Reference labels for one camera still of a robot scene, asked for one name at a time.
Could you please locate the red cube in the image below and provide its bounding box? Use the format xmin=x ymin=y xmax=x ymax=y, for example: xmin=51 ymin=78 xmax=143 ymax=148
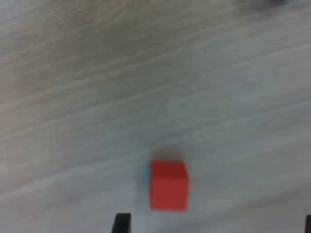
xmin=149 ymin=160 xmax=191 ymax=212

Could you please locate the blue tape mark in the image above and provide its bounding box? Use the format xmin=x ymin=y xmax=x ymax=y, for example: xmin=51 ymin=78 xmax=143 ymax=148
xmin=142 ymin=166 xmax=152 ymax=182

